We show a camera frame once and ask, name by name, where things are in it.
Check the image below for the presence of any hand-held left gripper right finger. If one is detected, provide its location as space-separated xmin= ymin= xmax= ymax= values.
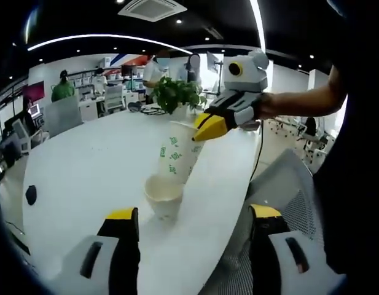
xmin=248 ymin=204 xmax=334 ymax=295

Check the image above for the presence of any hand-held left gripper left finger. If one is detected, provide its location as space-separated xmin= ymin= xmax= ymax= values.
xmin=49 ymin=207 xmax=141 ymax=295

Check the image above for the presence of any group of white paper cups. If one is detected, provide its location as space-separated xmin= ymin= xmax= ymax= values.
xmin=158 ymin=120 xmax=206 ymax=187

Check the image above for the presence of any green-printed paper cup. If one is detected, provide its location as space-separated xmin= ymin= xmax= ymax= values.
xmin=144 ymin=174 xmax=184 ymax=221

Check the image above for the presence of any person's right hand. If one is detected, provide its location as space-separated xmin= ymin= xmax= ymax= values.
xmin=254 ymin=92 xmax=284 ymax=120

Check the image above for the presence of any plant vase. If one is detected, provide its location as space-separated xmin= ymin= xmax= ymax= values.
xmin=171 ymin=103 xmax=190 ymax=124

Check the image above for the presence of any green potted plant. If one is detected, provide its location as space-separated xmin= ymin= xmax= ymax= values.
xmin=150 ymin=76 xmax=207 ymax=115

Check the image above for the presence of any grey mesh chair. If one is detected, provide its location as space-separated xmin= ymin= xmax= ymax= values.
xmin=198 ymin=148 xmax=328 ymax=295

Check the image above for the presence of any small black object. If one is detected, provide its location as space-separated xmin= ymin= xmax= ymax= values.
xmin=25 ymin=184 xmax=38 ymax=206

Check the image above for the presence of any white table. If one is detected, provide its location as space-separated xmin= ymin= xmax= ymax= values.
xmin=23 ymin=103 xmax=264 ymax=295

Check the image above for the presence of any ceiling air conditioner unit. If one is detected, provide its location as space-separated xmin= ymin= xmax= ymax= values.
xmin=117 ymin=0 xmax=187 ymax=22

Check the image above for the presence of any curved ceiling light strip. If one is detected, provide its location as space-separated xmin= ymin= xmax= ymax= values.
xmin=27 ymin=34 xmax=184 ymax=55

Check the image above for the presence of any white office chair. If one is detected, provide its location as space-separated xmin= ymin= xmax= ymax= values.
xmin=10 ymin=118 xmax=50 ymax=154

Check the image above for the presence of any pink display screen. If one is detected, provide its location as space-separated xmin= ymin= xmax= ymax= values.
xmin=22 ymin=80 xmax=45 ymax=101

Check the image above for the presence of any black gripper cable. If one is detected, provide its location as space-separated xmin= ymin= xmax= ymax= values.
xmin=249 ymin=119 xmax=264 ymax=185

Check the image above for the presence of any black cable bundle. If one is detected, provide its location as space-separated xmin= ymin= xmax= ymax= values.
xmin=127 ymin=101 xmax=165 ymax=116

